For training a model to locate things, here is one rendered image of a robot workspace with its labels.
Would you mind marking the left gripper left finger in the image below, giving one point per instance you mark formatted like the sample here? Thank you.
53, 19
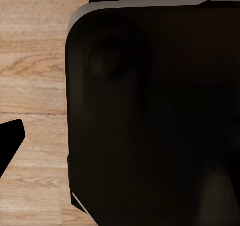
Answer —
12, 135

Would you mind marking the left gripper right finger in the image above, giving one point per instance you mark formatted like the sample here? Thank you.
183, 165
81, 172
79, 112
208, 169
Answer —
232, 134

